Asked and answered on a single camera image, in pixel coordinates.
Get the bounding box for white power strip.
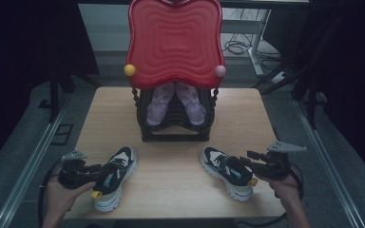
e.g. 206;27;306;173
270;70;291;85

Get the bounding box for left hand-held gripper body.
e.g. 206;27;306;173
57;149;100;190

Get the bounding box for coiled black floor cables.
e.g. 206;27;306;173
221;32;281;63

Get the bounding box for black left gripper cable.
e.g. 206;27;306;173
37;159;63;228

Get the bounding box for red and black shoe rack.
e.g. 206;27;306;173
123;0;228;143

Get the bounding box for black and white sneaker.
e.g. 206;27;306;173
199;145;259;203
89;145;139;213

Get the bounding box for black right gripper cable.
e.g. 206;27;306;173
234;163;305;228

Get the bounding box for person's right hand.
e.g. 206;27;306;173
259;173;299;204

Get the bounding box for black metal stand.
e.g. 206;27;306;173
252;9;346;130
37;61;103;124

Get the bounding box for person's left hand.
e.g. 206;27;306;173
44;175;97;220

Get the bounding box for white desk frame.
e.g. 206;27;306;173
220;8;272;78

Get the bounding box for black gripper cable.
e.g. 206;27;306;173
37;159;63;228
234;163;305;228

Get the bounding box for metal floor rail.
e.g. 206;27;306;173
293;99;365;228
0;94;72;228

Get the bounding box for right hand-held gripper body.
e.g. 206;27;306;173
252;140;308;181

